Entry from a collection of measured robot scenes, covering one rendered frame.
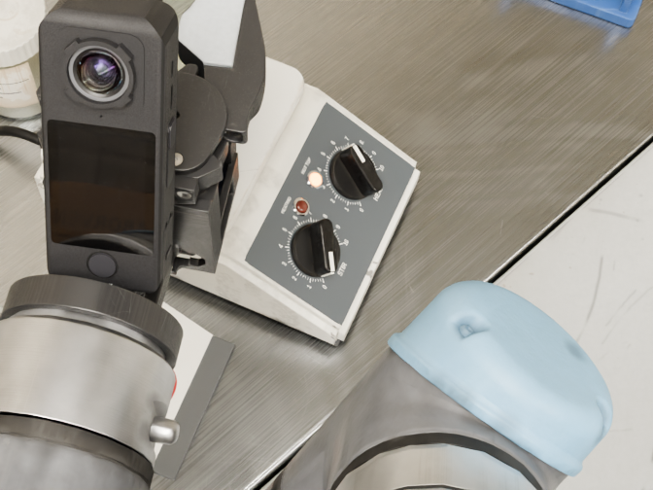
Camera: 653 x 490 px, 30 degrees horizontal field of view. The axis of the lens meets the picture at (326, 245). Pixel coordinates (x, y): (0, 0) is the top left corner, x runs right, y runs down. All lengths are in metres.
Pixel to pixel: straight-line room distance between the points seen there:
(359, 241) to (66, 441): 0.33
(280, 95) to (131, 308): 0.28
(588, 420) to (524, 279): 0.38
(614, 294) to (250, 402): 0.24
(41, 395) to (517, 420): 0.17
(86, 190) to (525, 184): 0.41
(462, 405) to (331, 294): 0.34
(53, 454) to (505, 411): 0.16
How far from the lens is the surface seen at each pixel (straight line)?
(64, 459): 0.44
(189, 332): 0.74
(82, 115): 0.45
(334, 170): 0.73
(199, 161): 0.49
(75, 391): 0.45
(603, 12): 0.88
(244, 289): 0.71
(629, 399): 0.76
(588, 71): 0.86
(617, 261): 0.80
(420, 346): 0.40
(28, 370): 0.45
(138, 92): 0.44
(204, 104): 0.50
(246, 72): 0.52
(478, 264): 0.78
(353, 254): 0.73
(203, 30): 0.53
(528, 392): 0.39
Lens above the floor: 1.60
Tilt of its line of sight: 65 degrees down
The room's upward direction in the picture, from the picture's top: 5 degrees clockwise
